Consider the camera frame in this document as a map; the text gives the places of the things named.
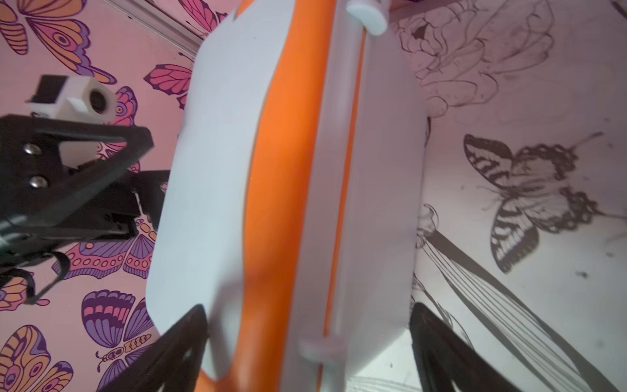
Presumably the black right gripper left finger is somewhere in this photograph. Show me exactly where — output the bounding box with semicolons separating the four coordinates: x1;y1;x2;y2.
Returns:
104;304;208;391

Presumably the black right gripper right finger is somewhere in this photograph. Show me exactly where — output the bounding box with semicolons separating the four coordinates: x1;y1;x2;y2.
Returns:
409;303;518;391

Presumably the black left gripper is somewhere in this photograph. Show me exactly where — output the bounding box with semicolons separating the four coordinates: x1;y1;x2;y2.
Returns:
1;114;170;274

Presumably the grey and orange first aid box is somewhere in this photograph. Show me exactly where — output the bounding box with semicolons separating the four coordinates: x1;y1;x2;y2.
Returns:
146;1;427;391

